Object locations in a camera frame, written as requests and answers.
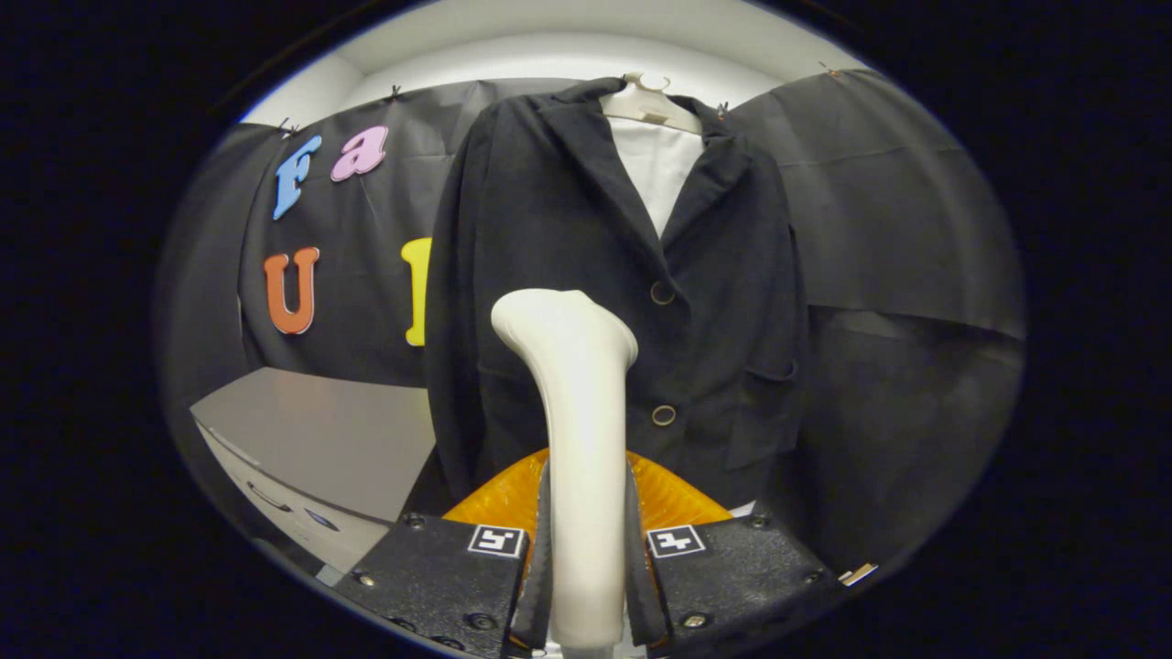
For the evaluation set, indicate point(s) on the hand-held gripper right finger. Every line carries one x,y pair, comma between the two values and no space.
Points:
644,604

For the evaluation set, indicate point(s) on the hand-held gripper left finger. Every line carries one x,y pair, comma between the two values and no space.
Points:
534,609

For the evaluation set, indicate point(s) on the white garment steamer head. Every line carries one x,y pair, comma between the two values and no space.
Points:
581,384

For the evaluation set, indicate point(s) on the black suit jacket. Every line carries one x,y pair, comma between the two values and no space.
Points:
531,210

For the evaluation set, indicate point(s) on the grey cabinet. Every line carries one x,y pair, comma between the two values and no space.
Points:
320,430

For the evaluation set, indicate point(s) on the black backdrop cloth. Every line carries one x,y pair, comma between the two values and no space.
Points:
897,275

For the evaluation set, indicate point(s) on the white cloth panel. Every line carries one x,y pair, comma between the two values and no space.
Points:
655,169

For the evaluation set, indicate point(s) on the white plastic hanger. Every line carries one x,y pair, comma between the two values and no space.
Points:
645,102

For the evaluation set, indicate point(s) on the row of backdrop clips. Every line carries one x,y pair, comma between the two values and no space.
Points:
288,128

